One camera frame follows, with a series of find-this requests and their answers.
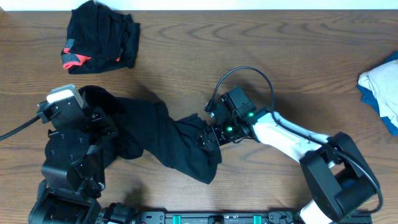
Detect black shirt with white logo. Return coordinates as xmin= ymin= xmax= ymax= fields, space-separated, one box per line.
xmin=78 ymin=85 xmax=222 ymax=184

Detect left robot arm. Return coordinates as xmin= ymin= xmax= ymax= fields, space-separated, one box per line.
xmin=28 ymin=96 xmax=140 ymax=224

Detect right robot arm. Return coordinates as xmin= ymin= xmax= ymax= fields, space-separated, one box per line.
xmin=201 ymin=101 xmax=382 ymax=223

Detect folded black garment orange trim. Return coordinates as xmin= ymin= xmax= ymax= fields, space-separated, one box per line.
xmin=61 ymin=1 xmax=141 ymax=74

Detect blue shirt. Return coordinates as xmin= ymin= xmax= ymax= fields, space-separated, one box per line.
xmin=357 ymin=52 xmax=397 ymax=136

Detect black base rail green clamps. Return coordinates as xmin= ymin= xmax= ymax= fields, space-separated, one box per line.
xmin=136 ymin=210 xmax=373 ymax=224

